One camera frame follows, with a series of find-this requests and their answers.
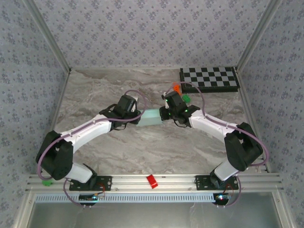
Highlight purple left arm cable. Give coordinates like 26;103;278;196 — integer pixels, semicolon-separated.
37;89;147;209

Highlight aluminium side rail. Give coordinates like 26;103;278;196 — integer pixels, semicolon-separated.
37;68;72;174
237;67;271;173

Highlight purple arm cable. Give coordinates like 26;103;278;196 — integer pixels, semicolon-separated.
37;89;147;209
165;82;269;209

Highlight light blue paper box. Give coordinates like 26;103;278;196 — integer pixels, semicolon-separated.
135;108;164;128

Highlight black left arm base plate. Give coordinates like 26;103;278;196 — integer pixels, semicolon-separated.
69;175;113;191

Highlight black and grey chessboard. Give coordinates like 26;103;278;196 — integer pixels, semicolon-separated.
179;66;239;94

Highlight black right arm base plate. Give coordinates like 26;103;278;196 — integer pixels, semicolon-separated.
194;175;239;190

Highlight aluminium corner post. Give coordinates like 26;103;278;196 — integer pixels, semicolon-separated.
22;0;72;72
236;0;283;72

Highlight red plastic block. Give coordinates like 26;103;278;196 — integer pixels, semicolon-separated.
146;174;159;190

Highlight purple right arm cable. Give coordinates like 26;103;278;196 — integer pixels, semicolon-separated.
165;82;269;209

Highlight grey slotted cable duct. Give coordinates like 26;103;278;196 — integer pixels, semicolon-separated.
34;192;221;204

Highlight aluminium frame rail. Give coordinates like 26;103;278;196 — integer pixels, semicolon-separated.
25;173;285;192

